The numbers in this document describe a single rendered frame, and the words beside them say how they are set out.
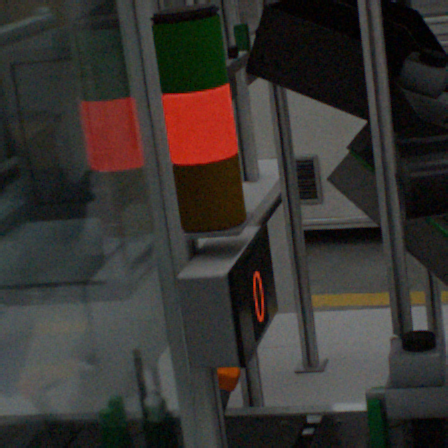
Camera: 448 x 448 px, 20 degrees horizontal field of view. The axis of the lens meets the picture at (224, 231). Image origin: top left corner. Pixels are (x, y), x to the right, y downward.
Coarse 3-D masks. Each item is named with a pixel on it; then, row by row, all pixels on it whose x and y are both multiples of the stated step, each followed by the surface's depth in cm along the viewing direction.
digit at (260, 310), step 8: (256, 248) 95; (256, 256) 95; (248, 264) 93; (256, 264) 95; (248, 272) 92; (256, 272) 95; (248, 280) 92; (256, 280) 95; (264, 280) 97; (256, 288) 95; (264, 288) 97; (256, 296) 94; (264, 296) 97; (256, 304) 94; (264, 304) 97; (256, 312) 94; (264, 312) 96; (256, 320) 94; (264, 320) 96; (256, 328) 94; (264, 328) 96; (256, 336) 94
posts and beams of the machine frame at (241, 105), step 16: (224, 0) 276; (224, 16) 278; (224, 32) 277; (224, 48) 278; (240, 80) 279; (240, 96) 280; (240, 112) 281; (240, 128) 284; (240, 144) 285; (240, 160) 284; (256, 160) 287; (256, 176) 285
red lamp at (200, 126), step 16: (176, 96) 90; (192, 96) 89; (208, 96) 89; (224, 96) 90; (176, 112) 90; (192, 112) 90; (208, 112) 90; (224, 112) 90; (176, 128) 90; (192, 128) 90; (208, 128) 90; (224, 128) 91; (176, 144) 91; (192, 144) 90; (208, 144) 90; (224, 144) 91; (176, 160) 91; (192, 160) 91; (208, 160) 90
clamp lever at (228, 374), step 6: (222, 372) 117; (228, 372) 117; (234, 372) 118; (240, 372) 119; (222, 378) 118; (228, 378) 117; (234, 378) 117; (222, 384) 118; (228, 384) 118; (234, 384) 118; (222, 390) 118; (228, 390) 118; (222, 396) 118; (228, 396) 119; (222, 402) 119; (228, 402) 120; (222, 408) 119
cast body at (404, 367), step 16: (416, 336) 113; (432, 336) 112; (400, 352) 112; (416, 352) 112; (432, 352) 111; (400, 368) 112; (416, 368) 112; (432, 368) 111; (400, 384) 112; (416, 384) 112; (432, 384) 112; (384, 400) 115; (400, 400) 113; (416, 400) 113; (432, 400) 112; (400, 416) 113; (416, 416) 113; (432, 416) 113
